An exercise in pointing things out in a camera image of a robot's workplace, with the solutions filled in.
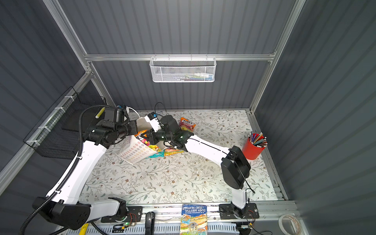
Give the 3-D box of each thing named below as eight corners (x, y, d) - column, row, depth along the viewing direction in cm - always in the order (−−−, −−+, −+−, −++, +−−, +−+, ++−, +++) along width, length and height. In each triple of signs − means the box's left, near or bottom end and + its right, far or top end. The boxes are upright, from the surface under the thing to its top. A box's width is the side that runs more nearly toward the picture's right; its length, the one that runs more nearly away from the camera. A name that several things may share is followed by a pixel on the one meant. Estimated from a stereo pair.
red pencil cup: (243, 160, 94) (251, 147, 82) (240, 146, 101) (246, 132, 88) (259, 160, 94) (270, 147, 82) (255, 146, 101) (264, 132, 88)
